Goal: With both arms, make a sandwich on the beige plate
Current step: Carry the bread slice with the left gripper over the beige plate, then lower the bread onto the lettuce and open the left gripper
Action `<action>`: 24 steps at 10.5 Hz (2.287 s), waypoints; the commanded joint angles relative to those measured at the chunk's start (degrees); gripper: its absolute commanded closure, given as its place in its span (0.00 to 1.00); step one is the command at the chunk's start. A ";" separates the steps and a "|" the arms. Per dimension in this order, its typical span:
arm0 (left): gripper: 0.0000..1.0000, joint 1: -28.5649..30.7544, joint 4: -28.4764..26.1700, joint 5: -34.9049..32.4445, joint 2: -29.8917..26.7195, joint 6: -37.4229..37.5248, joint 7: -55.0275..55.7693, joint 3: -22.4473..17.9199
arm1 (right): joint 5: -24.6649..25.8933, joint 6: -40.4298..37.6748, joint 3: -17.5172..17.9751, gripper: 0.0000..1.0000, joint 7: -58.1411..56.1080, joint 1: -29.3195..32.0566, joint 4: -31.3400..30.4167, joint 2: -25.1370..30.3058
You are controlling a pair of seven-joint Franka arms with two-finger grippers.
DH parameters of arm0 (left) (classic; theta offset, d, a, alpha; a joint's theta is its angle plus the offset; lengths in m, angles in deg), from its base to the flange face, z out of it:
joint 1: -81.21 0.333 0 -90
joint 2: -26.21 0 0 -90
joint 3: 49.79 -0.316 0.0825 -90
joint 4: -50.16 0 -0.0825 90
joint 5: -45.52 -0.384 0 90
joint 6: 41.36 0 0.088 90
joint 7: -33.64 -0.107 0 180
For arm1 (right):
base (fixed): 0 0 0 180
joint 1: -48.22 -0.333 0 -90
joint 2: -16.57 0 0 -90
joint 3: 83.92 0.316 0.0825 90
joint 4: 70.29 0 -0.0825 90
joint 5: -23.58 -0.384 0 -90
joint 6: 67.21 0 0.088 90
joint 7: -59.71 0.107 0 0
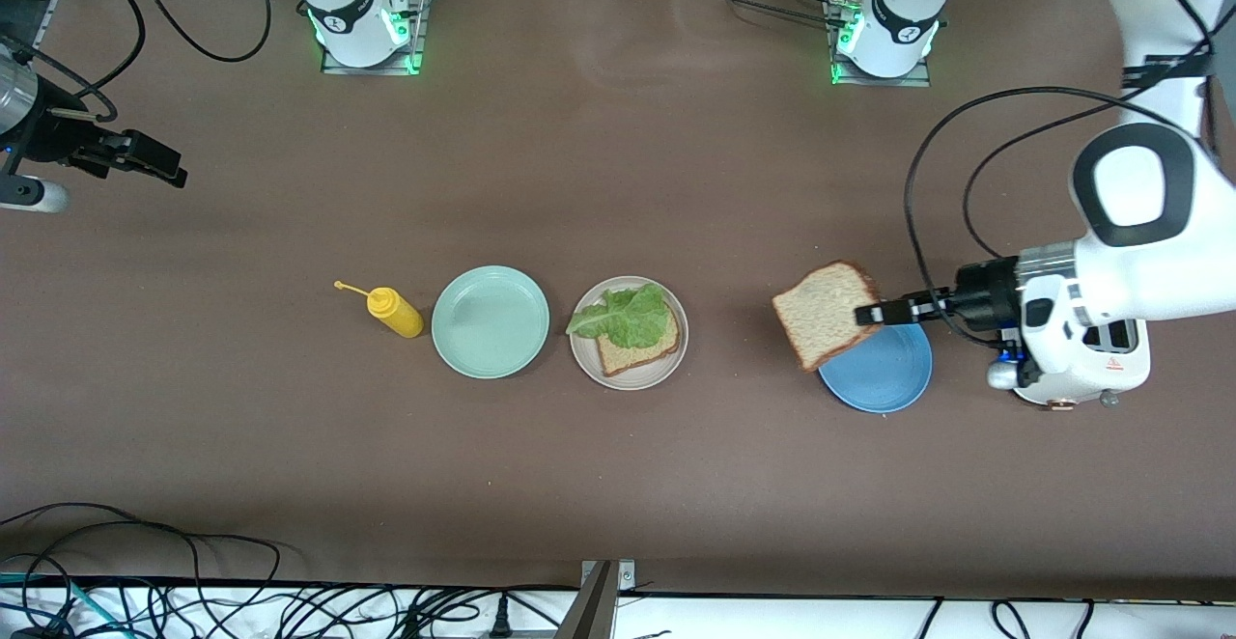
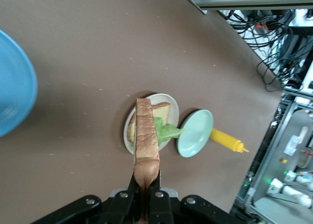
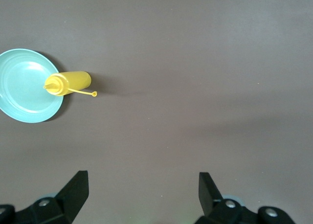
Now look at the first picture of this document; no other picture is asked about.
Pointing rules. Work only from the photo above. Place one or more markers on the green lettuce leaf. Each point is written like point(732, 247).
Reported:
point(628, 320)

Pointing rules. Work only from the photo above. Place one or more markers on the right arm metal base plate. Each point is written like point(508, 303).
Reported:
point(372, 70)

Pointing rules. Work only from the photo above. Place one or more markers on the beige plate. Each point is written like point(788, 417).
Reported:
point(637, 383)

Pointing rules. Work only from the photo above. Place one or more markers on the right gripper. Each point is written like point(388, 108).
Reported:
point(48, 140)

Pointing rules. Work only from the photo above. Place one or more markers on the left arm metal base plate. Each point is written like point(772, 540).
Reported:
point(884, 82)

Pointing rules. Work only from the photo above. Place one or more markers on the blue plate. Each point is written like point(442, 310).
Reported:
point(884, 374)

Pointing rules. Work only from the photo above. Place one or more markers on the mint green plate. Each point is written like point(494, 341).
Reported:
point(491, 322)

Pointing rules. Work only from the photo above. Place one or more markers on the aluminium table edge rail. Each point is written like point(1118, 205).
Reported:
point(46, 31)

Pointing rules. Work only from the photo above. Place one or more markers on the grey metal bracket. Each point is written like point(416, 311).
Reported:
point(594, 610)

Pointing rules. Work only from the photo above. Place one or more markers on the light crust bread slice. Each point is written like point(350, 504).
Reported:
point(637, 359)

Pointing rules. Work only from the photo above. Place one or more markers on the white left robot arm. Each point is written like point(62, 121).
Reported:
point(1178, 272)

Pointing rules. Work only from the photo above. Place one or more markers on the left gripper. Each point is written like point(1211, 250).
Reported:
point(985, 296)

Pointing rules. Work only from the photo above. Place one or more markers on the yellow mustard squeeze bottle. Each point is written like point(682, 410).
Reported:
point(396, 314)

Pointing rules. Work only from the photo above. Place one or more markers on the dark crust bread slice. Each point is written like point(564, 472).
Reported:
point(821, 316)

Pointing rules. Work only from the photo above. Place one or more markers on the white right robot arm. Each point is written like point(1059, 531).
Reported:
point(348, 2)

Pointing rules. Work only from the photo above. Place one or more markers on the white toaster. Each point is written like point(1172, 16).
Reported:
point(1120, 369)

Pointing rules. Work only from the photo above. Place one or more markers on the black power plug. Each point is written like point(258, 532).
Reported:
point(500, 620)

